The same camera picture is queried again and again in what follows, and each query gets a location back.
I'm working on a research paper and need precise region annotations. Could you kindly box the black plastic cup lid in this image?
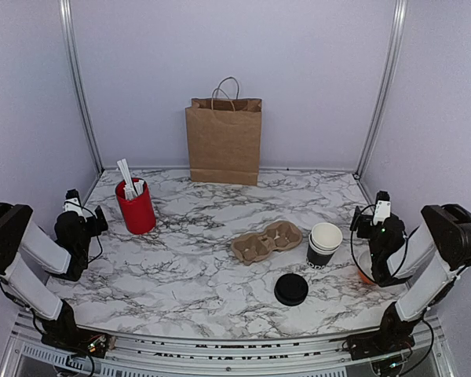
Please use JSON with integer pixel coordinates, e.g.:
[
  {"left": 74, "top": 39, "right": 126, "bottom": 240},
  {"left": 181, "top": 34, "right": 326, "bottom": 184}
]
[{"left": 274, "top": 273, "right": 309, "bottom": 306}]

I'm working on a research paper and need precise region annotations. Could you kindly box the black paper coffee cup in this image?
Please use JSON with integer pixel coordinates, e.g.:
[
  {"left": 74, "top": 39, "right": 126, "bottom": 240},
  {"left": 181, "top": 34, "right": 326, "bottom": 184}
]
[{"left": 309, "top": 222, "right": 343, "bottom": 251}]

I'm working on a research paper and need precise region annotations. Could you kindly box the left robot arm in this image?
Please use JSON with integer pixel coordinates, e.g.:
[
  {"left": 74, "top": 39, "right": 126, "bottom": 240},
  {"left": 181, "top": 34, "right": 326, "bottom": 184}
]
[{"left": 0, "top": 199, "right": 111, "bottom": 358}]

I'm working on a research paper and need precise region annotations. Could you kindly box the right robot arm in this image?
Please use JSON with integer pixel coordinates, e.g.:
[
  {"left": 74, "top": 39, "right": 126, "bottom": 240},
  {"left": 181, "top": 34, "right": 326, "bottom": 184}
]
[{"left": 346, "top": 202, "right": 471, "bottom": 360}]

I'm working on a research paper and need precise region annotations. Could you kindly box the orange white bowl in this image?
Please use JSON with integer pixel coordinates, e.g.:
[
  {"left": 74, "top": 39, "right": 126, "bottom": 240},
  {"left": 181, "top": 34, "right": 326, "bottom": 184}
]
[{"left": 357, "top": 251, "right": 375, "bottom": 285}]

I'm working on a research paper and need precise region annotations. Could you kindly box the red cylindrical holder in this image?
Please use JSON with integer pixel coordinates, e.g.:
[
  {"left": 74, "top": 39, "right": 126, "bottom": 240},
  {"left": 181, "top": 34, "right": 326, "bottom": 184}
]
[{"left": 115, "top": 181, "right": 156, "bottom": 235}]

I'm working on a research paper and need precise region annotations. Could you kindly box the white sachet in holder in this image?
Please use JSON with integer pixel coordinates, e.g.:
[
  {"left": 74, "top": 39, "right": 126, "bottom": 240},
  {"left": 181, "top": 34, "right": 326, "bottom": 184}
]
[{"left": 133, "top": 178, "right": 144, "bottom": 196}]

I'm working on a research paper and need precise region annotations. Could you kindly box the cardboard cup carrier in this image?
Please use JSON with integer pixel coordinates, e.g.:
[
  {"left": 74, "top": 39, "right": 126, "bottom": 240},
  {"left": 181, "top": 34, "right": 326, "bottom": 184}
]
[{"left": 231, "top": 221, "right": 303, "bottom": 265}]

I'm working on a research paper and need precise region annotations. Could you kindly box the brown paper bag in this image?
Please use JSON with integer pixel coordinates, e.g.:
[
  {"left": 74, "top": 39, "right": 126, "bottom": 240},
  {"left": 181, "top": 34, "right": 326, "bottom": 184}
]
[{"left": 185, "top": 76, "right": 262, "bottom": 185}]

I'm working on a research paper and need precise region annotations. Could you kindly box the front aluminium rail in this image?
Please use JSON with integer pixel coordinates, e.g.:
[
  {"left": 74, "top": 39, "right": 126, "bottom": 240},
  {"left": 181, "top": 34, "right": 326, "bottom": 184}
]
[{"left": 0, "top": 312, "right": 458, "bottom": 376}]

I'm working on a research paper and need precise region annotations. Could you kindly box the left aluminium frame post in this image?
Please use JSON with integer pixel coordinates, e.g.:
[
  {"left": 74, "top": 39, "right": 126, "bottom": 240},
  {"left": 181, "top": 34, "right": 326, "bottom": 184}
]
[{"left": 59, "top": 0, "right": 104, "bottom": 176}]

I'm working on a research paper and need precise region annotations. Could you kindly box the aluminium frame post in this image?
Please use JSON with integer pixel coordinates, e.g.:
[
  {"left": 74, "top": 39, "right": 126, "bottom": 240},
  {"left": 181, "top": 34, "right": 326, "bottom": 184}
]
[
  {"left": 354, "top": 0, "right": 408, "bottom": 180},
  {"left": 59, "top": 0, "right": 104, "bottom": 176}
]

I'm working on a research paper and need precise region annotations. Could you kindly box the right aluminium frame post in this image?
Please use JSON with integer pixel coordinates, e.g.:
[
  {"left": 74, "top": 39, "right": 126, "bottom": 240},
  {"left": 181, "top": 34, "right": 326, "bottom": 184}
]
[{"left": 354, "top": 0, "right": 408, "bottom": 180}]

